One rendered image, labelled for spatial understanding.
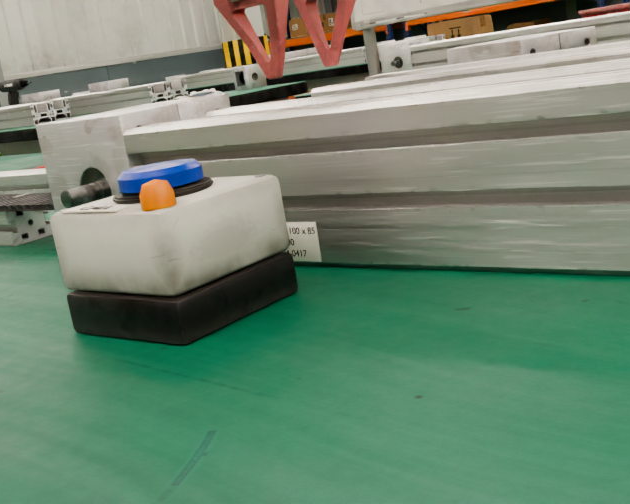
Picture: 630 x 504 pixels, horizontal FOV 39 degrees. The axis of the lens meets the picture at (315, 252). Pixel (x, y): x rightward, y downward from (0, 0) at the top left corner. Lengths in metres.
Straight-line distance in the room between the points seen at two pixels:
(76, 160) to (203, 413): 0.33
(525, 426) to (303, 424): 0.07
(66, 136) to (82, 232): 0.21
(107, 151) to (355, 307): 0.24
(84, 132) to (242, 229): 0.22
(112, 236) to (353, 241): 0.13
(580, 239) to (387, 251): 0.10
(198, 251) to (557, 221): 0.16
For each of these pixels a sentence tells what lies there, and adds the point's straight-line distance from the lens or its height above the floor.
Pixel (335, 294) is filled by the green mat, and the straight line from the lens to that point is 0.43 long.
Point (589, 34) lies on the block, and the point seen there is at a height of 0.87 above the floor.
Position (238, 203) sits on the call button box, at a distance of 0.41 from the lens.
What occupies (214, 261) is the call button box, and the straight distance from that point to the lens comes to 0.40.
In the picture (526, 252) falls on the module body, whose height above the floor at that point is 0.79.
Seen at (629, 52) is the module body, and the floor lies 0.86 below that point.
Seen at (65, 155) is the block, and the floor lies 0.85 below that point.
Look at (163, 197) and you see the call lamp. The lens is 0.38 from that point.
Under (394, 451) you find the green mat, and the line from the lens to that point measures 0.26.
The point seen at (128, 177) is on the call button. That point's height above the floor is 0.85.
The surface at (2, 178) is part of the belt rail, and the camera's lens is 1.12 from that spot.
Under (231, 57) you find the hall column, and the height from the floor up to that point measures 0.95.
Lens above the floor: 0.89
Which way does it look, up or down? 13 degrees down
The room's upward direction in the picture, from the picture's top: 9 degrees counter-clockwise
